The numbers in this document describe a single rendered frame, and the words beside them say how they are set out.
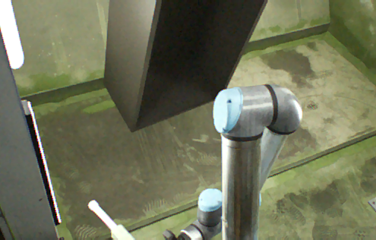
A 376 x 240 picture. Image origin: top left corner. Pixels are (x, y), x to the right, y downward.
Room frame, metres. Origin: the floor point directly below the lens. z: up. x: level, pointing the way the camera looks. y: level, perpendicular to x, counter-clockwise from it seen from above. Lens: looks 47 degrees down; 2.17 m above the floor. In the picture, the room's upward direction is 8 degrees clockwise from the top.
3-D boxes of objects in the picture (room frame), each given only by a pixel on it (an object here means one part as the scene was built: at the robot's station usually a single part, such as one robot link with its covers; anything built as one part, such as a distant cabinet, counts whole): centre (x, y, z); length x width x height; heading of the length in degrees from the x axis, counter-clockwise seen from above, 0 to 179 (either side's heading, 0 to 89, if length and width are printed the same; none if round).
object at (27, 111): (0.79, 0.46, 0.96); 0.06 x 0.02 x 0.63; 33
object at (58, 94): (2.57, 0.02, 0.11); 2.70 x 0.02 x 0.13; 123
